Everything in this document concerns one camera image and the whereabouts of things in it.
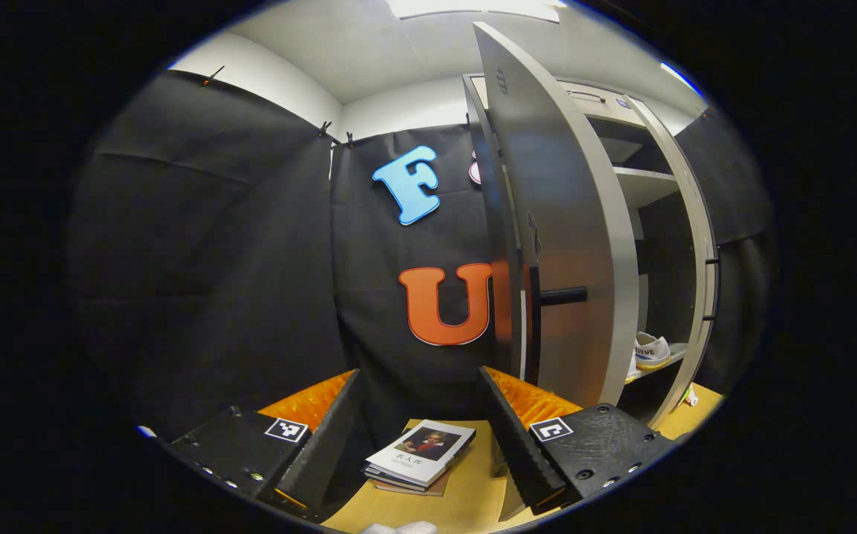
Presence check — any brown book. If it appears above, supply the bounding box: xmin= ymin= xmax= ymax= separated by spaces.
xmin=372 ymin=475 xmax=453 ymax=498

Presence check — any white portrait book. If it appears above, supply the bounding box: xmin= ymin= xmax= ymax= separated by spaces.
xmin=363 ymin=419 xmax=477 ymax=489

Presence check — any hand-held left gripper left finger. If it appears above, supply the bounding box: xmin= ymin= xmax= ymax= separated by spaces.
xmin=165 ymin=369 xmax=362 ymax=520

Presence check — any grey cabinet drawer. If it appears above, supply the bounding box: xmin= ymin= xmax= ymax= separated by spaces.
xmin=558 ymin=80 xmax=648 ymax=113

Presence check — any black door handle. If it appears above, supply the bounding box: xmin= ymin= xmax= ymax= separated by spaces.
xmin=539 ymin=286 xmax=589 ymax=307
xmin=703 ymin=256 xmax=720 ymax=323

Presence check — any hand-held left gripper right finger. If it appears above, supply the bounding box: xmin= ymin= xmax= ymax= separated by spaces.
xmin=479 ymin=365 xmax=677 ymax=516

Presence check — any grey cabinet door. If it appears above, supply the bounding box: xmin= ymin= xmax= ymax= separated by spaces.
xmin=473 ymin=21 xmax=640 ymax=410
xmin=625 ymin=95 xmax=720 ymax=429

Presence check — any ceiling light panel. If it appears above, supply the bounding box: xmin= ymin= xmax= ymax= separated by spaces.
xmin=658 ymin=61 xmax=703 ymax=96
xmin=387 ymin=0 xmax=562 ymax=23

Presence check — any grey shoe cabinet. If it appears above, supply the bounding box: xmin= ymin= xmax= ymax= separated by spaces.
xmin=462 ymin=73 xmax=703 ymax=427

